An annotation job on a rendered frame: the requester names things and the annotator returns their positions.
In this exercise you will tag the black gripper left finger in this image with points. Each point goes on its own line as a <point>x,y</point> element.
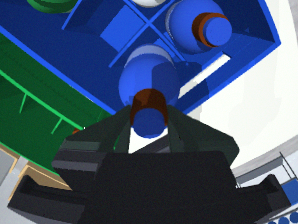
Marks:
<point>102,135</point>

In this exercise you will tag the green plastic crate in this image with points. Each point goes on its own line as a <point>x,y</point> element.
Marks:
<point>31,131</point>

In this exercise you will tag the blue crate with dividers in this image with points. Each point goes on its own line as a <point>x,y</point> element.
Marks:
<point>80,47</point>

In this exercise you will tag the white bottle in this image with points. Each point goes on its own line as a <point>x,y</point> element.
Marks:
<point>148,3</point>

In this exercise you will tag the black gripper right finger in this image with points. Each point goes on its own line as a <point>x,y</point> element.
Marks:
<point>198,136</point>

